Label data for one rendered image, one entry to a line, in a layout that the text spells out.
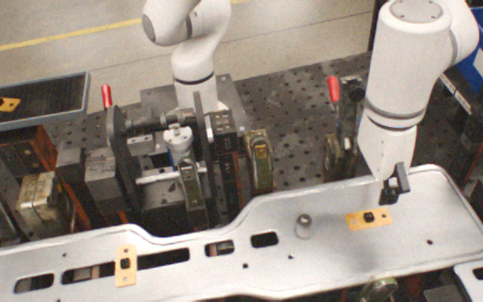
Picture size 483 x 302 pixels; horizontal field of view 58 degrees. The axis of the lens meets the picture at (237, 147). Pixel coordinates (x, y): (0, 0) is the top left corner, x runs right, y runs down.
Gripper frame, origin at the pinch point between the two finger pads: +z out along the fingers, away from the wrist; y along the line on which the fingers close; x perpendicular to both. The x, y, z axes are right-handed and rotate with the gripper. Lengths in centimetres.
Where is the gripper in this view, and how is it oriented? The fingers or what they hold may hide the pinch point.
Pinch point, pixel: (377, 179)
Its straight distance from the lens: 78.6
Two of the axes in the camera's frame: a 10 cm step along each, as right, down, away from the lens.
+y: 1.6, 7.0, -6.9
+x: 9.8, -1.7, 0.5
